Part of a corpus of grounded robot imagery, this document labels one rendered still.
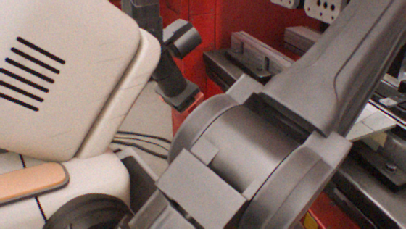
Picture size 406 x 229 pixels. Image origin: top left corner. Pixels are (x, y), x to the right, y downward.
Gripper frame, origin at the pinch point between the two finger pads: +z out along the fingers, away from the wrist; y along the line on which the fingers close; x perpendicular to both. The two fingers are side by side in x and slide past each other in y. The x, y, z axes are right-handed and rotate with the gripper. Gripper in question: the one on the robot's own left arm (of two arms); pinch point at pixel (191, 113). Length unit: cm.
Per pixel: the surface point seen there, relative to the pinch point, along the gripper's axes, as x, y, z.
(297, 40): -69, 29, 40
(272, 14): -77, 49, 36
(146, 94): -27, 190, 125
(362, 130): -24.2, -30.7, 11.9
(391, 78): -40, -30, 10
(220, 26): -50, 57, 26
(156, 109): -22, 160, 123
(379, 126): -28.8, -32.8, 14.2
